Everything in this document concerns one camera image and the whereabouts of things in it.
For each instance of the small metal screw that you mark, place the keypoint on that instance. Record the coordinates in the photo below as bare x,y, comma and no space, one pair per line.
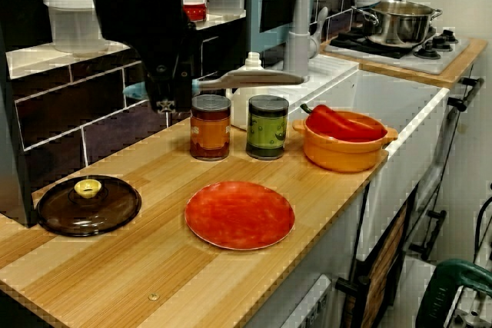
154,297

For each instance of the white sink basin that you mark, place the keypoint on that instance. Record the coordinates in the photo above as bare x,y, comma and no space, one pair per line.
403,90

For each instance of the dark tiled backsplash shelf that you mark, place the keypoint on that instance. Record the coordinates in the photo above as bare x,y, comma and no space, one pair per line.
77,113

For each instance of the aluminium extrusion frame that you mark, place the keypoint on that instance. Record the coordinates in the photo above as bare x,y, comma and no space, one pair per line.
473,312

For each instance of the steel cooking pot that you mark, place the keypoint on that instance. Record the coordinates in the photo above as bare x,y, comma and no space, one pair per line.
399,24

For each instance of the brown glass lid yellow knob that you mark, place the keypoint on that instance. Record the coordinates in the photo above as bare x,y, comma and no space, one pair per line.
88,214

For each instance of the white toy kitchen cabinet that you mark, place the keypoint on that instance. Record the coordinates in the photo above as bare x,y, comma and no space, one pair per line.
467,159

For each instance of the black framed oven door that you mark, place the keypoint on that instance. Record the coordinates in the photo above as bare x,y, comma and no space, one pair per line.
384,259

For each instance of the large clear jar white lid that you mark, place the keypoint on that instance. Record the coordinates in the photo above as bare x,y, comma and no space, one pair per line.
73,24

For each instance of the dark grey upright panel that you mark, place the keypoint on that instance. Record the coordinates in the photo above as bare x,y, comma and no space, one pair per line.
13,132
234,47

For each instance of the red bell pepper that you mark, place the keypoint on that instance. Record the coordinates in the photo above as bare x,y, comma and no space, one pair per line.
342,124

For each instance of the orange beans can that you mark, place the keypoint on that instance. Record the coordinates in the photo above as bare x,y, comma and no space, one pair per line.
209,132

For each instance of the red round plate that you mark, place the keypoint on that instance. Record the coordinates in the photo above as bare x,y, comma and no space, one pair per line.
240,214

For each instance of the orange plastic pot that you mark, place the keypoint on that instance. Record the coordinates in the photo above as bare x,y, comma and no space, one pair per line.
342,155

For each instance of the green peas can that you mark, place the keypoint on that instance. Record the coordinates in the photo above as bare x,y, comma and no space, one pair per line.
267,132

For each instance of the toy stove top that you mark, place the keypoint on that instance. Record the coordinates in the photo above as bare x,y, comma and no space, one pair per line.
442,63

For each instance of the grey toy faucet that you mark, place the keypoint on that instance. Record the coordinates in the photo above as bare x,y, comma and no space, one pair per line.
301,55

